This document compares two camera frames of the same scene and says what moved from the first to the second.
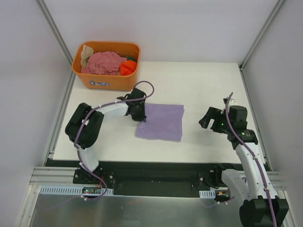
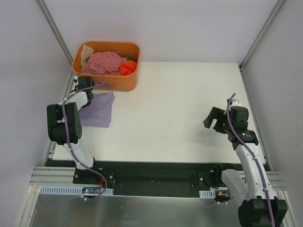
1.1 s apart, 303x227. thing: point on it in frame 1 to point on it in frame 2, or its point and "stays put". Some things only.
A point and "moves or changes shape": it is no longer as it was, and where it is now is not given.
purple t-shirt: x=164 y=122 moves or changes shape
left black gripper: x=141 y=109 to x=89 y=97
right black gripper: x=213 y=120 stays put
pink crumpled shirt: x=106 y=63 stays put
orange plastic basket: x=96 y=81 stays put
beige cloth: x=86 y=52 stays put
